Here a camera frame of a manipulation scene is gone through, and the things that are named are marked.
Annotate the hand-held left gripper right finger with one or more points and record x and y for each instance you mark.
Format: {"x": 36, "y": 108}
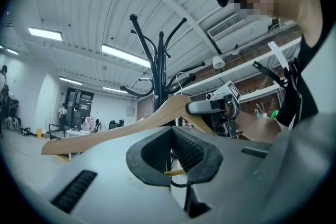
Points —
{"x": 236, "y": 178}

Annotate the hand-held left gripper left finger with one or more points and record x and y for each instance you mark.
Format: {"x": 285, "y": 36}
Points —
{"x": 110, "y": 181}

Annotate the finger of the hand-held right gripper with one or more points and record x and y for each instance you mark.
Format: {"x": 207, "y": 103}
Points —
{"x": 199, "y": 107}

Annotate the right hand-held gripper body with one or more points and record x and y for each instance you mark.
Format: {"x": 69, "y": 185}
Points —
{"x": 232, "y": 94}

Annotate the wooden hanger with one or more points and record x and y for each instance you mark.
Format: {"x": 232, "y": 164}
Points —
{"x": 118, "y": 133}

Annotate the black coat rack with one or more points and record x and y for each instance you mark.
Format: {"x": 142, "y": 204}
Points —
{"x": 160, "y": 73}

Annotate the person's right forearm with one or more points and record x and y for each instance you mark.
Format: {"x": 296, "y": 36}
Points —
{"x": 257, "y": 127}

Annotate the white metal shelving unit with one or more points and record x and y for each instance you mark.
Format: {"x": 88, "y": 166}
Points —
{"x": 249, "y": 64}

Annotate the white shade lamp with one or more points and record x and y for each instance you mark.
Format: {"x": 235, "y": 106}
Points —
{"x": 218, "y": 62}

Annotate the black desk lamp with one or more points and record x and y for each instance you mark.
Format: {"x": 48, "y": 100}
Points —
{"x": 235, "y": 50}

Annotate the green item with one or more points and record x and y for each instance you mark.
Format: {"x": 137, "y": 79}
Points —
{"x": 275, "y": 113}

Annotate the black office chair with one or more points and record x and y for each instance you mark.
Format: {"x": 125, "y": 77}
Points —
{"x": 112, "y": 124}
{"x": 120, "y": 123}

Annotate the white desk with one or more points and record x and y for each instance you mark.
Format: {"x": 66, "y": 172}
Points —
{"x": 78, "y": 132}

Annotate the pink items pile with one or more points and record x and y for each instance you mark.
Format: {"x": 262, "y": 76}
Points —
{"x": 88, "y": 123}

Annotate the person's torso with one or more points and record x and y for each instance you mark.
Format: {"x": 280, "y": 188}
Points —
{"x": 296, "y": 102}

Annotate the white ceiling air conditioner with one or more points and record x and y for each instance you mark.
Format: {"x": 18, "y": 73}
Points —
{"x": 227, "y": 25}

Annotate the black platform cart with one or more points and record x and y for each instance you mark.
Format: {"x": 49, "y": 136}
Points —
{"x": 56, "y": 135}

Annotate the black glass door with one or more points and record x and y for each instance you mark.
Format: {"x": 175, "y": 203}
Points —
{"x": 78, "y": 105}

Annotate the yellow bin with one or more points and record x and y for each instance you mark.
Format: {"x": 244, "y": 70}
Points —
{"x": 39, "y": 133}

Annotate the ceiling tube light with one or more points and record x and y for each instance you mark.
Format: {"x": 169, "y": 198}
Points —
{"x": 126, "y": 55}
{"x": 70, "y": 81}
{"x": 111, "y": 89}
{"x": 45, "y": 34}
{"x": 12, "y": 51}

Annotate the black floor bag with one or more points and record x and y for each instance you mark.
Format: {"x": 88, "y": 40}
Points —
{"x": 28, "y": 132}

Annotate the grey backpacks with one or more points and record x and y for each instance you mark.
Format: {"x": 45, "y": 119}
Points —
{"x": 13, "y": 122}

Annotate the black folding trolley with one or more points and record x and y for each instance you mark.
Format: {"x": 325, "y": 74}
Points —
{"x": 13, "y": 107}

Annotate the white wall electrical box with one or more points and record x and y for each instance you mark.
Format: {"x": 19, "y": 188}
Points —
{"x": 130, "y": 111}

